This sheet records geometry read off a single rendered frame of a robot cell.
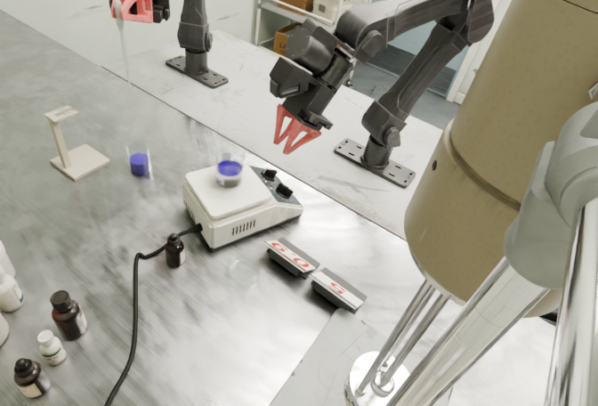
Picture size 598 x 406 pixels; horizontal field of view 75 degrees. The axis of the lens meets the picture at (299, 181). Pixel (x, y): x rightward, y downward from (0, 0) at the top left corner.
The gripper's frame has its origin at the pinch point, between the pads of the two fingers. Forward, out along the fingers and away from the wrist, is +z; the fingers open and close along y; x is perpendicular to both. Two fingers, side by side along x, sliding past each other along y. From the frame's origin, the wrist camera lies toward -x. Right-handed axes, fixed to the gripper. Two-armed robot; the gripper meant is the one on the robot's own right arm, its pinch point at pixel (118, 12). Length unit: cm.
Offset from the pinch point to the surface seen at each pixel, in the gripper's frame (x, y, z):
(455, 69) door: 99, 159, -245
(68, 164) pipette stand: 30.4, -13.0, 3.9
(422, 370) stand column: -10, 35, 55
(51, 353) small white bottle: 28.3, 3.4, 40.8
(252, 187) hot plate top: 23.3, 24.2, 10.2
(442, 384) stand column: -10, 36, 55
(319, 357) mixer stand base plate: 31, 38, 36
